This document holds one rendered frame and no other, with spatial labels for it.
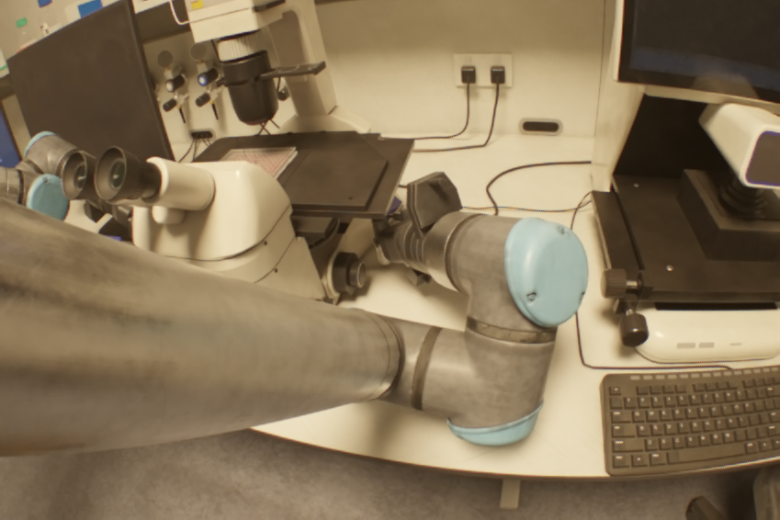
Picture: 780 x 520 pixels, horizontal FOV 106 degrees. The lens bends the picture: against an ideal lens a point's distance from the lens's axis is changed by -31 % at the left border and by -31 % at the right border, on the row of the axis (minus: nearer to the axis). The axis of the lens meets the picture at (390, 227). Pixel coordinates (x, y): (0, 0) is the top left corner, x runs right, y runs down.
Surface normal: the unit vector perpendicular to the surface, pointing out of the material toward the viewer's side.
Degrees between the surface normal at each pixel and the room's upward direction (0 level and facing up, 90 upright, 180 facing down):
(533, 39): 90
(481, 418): 54
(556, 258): 61
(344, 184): 0
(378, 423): 0
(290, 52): 100
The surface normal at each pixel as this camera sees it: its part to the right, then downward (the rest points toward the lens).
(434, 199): 0.43, 0.08
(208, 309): 0.87, -0.47
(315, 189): -0.12, -0.79
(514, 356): -0.14, 0.02
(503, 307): -0.50, -0.04
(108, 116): -0.23, 0.55
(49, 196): 0.97, 0.10
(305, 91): -0.20, 0.73
